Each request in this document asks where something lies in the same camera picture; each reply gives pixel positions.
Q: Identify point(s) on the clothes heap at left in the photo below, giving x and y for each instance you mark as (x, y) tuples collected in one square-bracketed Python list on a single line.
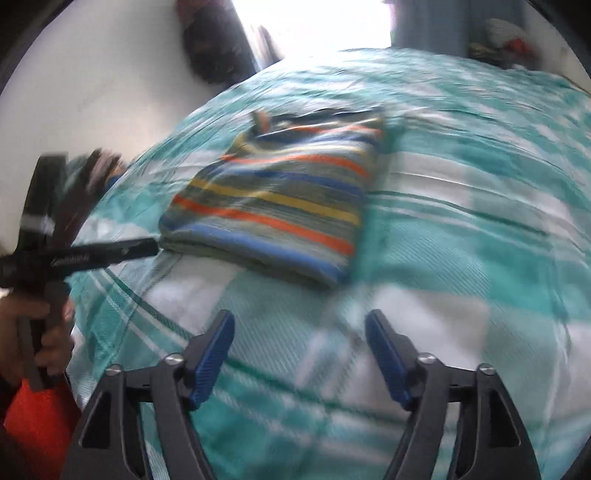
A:
[(87, 181)]

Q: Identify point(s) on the blue curtain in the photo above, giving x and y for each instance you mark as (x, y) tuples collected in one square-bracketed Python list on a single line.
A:
[(448, 27)]

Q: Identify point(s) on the clothes pile in corner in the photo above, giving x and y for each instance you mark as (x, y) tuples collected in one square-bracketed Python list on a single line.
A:
[(505, 45)]

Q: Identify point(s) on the striped knit sweater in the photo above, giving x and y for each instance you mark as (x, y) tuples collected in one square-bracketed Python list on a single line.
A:
[(288, 193)]

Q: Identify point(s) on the red sleeve left forearm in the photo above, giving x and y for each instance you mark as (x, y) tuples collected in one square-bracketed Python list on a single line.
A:
[(36, 430)]

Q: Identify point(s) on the dark hanging clothes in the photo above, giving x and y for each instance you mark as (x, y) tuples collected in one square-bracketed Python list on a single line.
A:
[(214, 42)]

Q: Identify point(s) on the teal checked bed cover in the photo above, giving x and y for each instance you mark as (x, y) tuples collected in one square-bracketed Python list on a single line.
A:
[(477, 247)]

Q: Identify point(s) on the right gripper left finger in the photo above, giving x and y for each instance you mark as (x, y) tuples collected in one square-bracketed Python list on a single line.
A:
[(127, 407)]

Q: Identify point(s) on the person's left hand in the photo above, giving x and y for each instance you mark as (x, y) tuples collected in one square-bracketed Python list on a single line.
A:
[(57, 343)]

